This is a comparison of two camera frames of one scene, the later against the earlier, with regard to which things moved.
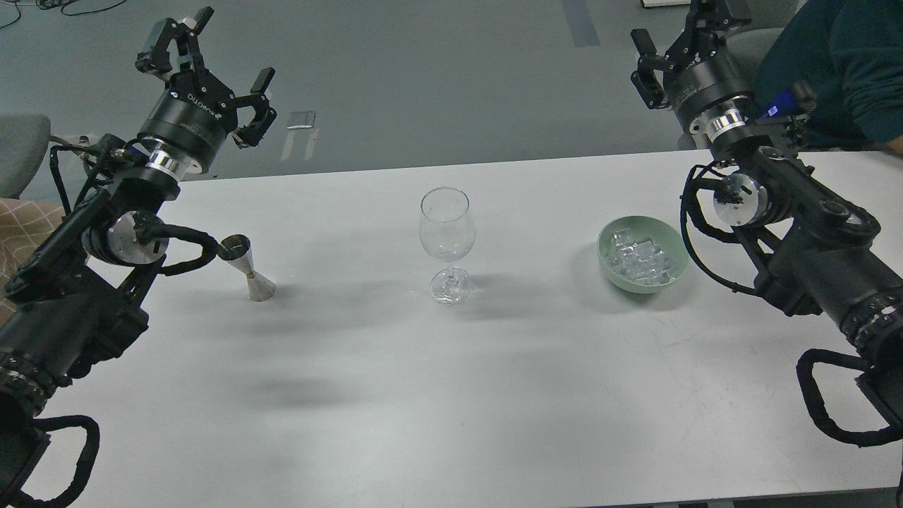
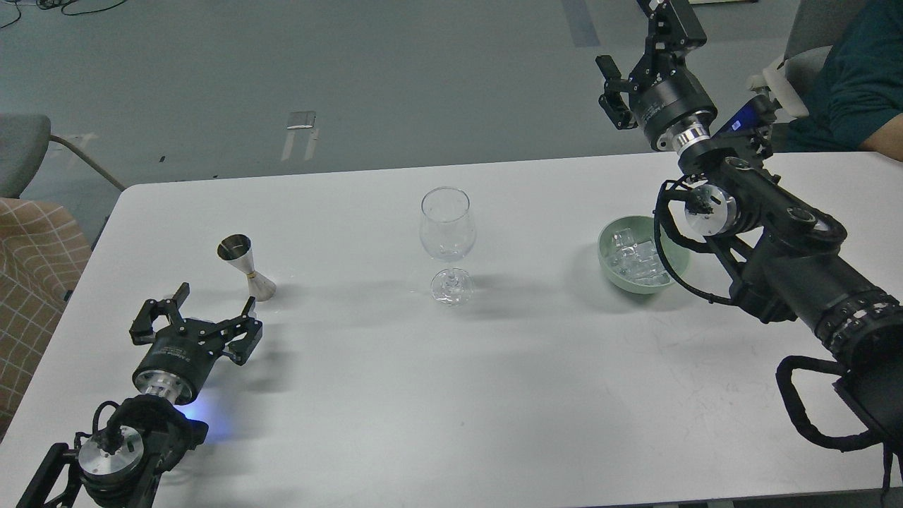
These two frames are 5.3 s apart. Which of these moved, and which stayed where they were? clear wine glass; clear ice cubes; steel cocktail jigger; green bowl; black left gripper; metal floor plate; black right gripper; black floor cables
Moved: black left gripper; black right gripper
Stayed: black floor cables; green bowl; steel cocktail jigger; clear wine glass; clear ice cubes; metal floor plate
